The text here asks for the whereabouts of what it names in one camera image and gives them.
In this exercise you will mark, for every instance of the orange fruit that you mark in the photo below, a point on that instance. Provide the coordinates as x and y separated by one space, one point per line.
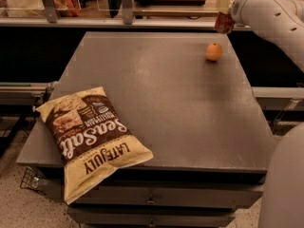
213 52

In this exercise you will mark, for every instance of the upper grey drawer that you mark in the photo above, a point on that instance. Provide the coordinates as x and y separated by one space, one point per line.
205 195

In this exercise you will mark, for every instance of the brown yellow chip bag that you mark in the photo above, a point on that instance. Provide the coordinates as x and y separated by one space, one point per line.
91 138

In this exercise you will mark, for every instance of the wire basket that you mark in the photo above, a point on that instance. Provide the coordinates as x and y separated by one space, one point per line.
30 181

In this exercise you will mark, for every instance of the red coke can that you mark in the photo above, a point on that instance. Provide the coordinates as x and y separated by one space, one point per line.
224 23

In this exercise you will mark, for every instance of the grey drawer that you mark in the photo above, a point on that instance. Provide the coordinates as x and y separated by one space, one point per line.
205 195
150 218

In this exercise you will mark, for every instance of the clear plastic bin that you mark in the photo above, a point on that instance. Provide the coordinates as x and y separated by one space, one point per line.
36 8

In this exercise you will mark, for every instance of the lower grey drawer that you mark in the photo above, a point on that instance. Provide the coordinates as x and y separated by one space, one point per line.
150 218

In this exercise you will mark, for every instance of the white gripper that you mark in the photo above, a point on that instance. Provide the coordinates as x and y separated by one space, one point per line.
237 10

